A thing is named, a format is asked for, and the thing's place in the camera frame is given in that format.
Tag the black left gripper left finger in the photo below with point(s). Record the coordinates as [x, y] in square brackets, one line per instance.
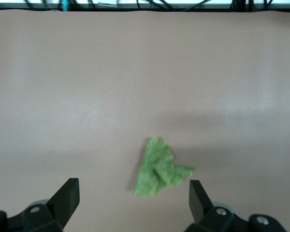
[60, 203]

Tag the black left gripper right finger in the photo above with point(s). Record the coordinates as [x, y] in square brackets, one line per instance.
[203, 210]

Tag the green lettuce leaf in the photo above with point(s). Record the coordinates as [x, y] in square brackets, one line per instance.
[157, 174]

